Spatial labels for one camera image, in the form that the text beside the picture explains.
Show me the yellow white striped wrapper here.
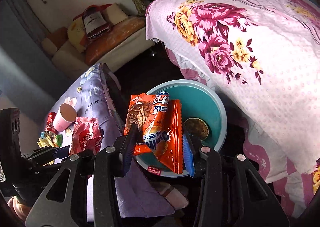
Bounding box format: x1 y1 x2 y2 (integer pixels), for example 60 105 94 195
36 131 57 166

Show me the red cola can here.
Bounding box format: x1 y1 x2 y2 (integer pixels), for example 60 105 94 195
44 112 58 138

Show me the pink snack bag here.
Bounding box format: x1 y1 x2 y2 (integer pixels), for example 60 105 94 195
69 117 103 155

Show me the pink paper cup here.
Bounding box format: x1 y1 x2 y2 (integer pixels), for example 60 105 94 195
53 103 77 132

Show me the brown paper bowl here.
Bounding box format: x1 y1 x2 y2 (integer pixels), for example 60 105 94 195
184 118 209 141

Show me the orange snack wrapper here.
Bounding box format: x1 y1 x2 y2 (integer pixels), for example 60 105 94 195
124 91 183 174

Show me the teal trash bin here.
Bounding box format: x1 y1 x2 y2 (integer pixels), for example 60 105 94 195
134 79 228 178

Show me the person's left hand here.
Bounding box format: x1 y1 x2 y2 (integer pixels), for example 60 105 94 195
7 196 31 222

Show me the green orange jelly cup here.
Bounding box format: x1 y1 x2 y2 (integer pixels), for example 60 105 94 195
53 134 63 147

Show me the purple floral bed sheet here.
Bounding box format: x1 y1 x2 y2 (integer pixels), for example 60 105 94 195
51 63 175 226

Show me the beige sofa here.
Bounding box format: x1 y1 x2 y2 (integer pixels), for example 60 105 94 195
41 3 156 80

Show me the orange brown seat cushion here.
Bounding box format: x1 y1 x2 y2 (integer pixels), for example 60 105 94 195
85 16 145 66

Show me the yellow cartoon pillow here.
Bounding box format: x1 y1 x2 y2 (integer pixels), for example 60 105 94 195
67 16 88 53

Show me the red Hennessy bag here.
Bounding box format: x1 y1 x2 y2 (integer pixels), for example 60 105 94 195
70 4 112 46

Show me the pink floral quilt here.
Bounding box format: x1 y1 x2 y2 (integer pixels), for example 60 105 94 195
146 0 319 218

